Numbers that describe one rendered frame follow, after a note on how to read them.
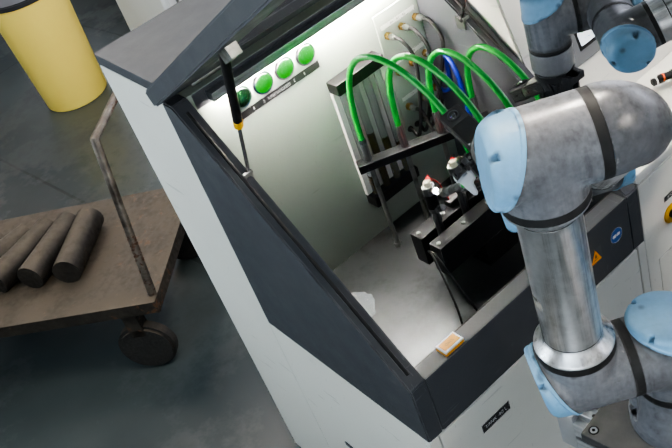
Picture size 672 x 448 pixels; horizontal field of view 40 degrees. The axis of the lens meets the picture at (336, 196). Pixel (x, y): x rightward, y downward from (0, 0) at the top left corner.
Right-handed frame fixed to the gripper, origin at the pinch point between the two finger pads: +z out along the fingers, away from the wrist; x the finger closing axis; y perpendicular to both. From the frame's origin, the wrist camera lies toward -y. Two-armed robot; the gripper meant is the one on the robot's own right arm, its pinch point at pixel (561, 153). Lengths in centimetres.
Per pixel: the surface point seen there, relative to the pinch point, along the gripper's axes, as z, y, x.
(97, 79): 113, -392, 35
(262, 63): -22, -54, -26
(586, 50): 9, -28, 41
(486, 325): 26.9, -3.0, -25.6
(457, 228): 23.5, -25.6, -10.0
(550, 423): 68, -3, -16
